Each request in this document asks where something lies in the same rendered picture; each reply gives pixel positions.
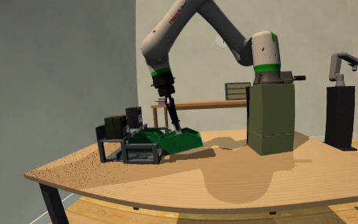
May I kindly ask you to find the green bin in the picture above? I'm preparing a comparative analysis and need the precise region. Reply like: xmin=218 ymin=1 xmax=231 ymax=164
xmin=158 ymin=127 xmax=203 ymax=156
xmin=128 ymin=133 xmax=161 ymax=151
xmin=138 ymin=129 xmax=164 ymax=136

